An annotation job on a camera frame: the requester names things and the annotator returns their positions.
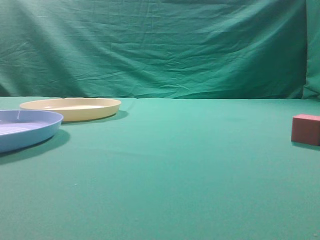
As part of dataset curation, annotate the red cube block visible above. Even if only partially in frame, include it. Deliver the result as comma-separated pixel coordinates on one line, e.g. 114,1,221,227
291,114,320,146

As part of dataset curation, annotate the yellow plastic plate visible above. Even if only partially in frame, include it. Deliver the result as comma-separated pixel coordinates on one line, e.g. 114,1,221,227
19,97,121,122

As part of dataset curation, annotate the blue plastic plate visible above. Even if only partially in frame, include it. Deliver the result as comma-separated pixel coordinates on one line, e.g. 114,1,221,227
0,109,64,153

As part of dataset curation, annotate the green backdrop cloth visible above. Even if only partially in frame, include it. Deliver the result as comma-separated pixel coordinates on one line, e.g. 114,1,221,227
0,0,320,99

